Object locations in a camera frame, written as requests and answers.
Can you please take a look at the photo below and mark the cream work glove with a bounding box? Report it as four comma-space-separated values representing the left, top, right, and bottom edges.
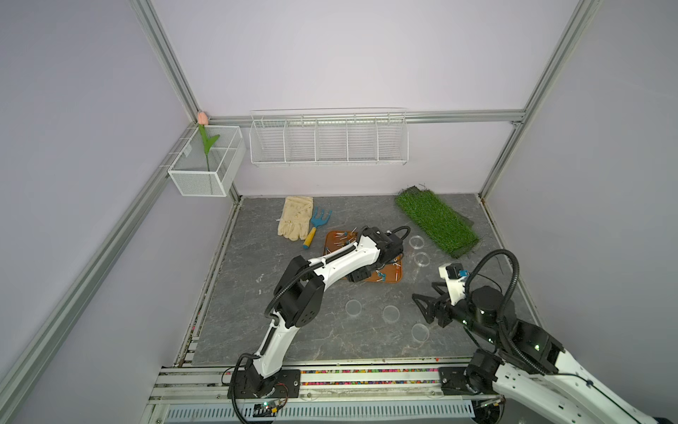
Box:
277, 196, 314, 241

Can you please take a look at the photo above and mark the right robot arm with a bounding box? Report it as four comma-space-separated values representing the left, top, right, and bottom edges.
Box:
412, 249, 667, 423

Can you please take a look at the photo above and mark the pink artificial tulip flower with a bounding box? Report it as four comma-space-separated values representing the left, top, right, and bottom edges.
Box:
197, 111, 221, 171

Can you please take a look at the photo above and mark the brown wooden tray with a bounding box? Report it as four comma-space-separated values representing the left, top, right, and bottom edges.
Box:
323, 231, 404, 284

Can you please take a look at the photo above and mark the blue yellow garden rake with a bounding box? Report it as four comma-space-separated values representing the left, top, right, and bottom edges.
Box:
303, 207, 332, 249

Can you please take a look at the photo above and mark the white wire wall rack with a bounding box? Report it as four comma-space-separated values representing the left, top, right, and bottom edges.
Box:
250, 108, 410, 166

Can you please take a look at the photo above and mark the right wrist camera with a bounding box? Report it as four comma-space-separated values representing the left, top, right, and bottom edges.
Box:
439, 263, 469, 306

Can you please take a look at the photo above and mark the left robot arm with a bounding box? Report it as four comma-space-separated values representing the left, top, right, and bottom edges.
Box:
229, 225, 411, 399

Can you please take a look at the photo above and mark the green artificial grass mat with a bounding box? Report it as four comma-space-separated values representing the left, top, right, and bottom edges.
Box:
395, 187, 480, 258

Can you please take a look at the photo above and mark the pile of spilled lollipops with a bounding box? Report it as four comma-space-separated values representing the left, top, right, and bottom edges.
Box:
334, 229, 358, 247

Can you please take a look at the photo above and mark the clear candy jar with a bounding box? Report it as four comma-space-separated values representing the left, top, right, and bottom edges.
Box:
413, 252, 431, 268

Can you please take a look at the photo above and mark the white mesh wall basket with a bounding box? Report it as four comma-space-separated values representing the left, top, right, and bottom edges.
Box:
168, 125, 246, 198

